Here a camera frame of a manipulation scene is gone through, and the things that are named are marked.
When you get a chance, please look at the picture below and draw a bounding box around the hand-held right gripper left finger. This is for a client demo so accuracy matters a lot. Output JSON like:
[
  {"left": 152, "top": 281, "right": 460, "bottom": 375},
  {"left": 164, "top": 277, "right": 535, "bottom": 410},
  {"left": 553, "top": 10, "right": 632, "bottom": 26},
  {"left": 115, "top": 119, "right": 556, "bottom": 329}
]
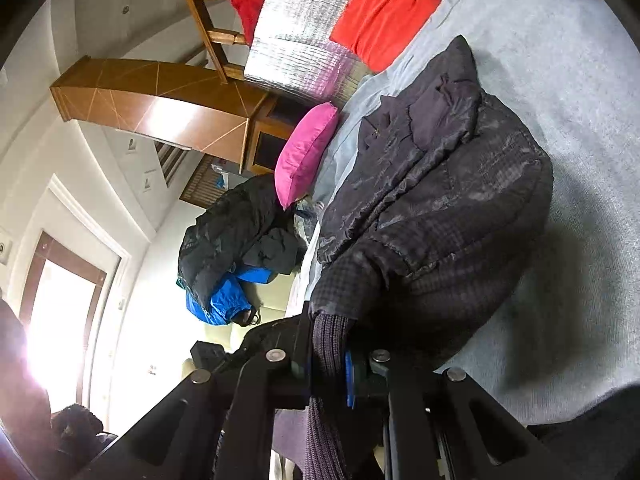
[{"left": 75, "top": 316, "right": 315, "bottom": 480}]

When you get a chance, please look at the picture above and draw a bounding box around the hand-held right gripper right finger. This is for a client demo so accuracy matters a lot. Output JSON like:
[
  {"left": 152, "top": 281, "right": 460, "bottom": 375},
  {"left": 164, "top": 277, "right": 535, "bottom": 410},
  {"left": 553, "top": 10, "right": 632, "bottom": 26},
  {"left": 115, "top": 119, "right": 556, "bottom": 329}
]
[{"left": 345, "top": 349, "right": 566, "bottom": 480}]

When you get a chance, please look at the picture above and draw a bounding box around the dark purple quilted jacket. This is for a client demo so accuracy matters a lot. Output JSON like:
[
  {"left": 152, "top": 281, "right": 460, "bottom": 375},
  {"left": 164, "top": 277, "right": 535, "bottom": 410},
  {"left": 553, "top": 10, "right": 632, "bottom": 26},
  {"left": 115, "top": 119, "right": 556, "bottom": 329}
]
[{"left": 272, "top": 35, "right": 554, "bottom": 480}]

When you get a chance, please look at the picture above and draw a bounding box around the blue jacket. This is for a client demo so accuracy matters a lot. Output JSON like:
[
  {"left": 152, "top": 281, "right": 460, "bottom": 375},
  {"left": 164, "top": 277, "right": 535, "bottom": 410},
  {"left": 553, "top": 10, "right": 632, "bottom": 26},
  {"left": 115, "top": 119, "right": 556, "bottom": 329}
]
[{"left": 186, "top": 265, "right": 273, "bottom": 328}]

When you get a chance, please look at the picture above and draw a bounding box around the dark cloth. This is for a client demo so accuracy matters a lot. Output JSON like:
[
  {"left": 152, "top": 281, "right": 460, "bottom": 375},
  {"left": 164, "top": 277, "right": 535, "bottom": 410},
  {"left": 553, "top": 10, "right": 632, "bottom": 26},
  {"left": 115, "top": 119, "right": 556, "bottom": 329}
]
[{"left": 242, "top": 227, "right": 307, "bottom": 277}]

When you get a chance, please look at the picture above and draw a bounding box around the black puffer jacket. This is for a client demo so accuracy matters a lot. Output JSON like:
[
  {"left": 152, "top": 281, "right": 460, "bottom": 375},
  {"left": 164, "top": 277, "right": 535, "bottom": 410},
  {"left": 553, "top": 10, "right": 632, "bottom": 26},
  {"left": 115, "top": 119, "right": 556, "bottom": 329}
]
[{"left": 177, "top": 175, "right": 297, "bottom": 313}]

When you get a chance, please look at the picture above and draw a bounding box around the wicker screen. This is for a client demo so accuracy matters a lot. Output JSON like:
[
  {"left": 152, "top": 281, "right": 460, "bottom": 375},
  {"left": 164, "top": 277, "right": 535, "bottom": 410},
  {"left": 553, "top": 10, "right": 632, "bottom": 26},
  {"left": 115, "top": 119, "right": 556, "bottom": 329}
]
[{"left": 180, "top": 155, "right": 228, "bottom": 207}]

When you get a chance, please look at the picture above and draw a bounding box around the pink pillow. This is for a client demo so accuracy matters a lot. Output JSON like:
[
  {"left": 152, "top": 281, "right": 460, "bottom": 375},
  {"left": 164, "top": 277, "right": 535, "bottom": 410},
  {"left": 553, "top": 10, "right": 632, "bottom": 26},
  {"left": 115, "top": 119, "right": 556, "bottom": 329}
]
[{"left": 275, "top": 101, "right": 341, "bottom": 211}]

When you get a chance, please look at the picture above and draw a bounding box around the white framed door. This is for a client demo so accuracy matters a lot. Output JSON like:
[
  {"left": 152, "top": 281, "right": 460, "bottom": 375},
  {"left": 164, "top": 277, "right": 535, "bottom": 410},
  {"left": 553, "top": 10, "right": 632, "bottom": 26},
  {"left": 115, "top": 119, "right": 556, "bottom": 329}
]
[{"left": 19, "top": 175, "right": 132, "bottom": 413}]

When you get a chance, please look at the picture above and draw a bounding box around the wooden cabinet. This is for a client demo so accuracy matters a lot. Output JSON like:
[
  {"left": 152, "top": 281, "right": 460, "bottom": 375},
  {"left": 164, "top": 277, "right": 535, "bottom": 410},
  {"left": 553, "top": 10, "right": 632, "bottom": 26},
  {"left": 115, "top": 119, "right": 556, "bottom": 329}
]
[{"left": 50, "top": 56, "right": 301, "bottom": 178}]

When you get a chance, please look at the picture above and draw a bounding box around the silver insulation mat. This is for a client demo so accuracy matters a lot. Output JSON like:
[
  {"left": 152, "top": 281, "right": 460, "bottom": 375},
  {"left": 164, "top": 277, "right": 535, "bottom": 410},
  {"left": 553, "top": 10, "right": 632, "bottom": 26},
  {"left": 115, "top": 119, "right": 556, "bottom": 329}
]
[{"left": 244, "top": 0, "right": 466, "bottom": 108}]

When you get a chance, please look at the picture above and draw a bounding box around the grey bed sheet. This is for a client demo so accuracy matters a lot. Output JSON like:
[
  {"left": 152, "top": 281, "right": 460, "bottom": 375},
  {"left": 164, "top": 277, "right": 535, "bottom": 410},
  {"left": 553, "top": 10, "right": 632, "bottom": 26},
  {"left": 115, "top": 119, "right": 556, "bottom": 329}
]
[{"left": 287, "top": 0, "right": 640, "bottom": 426}]

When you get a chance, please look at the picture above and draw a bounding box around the red pillow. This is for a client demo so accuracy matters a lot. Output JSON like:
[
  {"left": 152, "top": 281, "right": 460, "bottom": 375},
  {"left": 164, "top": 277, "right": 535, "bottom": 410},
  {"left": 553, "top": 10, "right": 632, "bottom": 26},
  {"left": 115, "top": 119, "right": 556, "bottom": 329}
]
[{"left": 330, "top": 0, "right": 443, "bottom": 73}]

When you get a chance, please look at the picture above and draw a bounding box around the wall air vent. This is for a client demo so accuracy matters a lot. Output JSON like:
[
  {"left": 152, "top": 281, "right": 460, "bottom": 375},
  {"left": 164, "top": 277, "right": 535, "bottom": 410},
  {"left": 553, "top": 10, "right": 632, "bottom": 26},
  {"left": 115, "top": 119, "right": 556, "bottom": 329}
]
[{"left": 154, "top": 140, "right": 192, "bottom": 187}]

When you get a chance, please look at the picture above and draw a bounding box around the wooden ladder frame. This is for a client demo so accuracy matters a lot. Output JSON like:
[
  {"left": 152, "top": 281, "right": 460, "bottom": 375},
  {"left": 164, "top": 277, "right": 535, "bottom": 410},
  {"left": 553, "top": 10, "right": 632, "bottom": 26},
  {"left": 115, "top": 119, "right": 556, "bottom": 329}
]
[{"left": 170, "top": 0, "right": 251, "bottom": 83}]

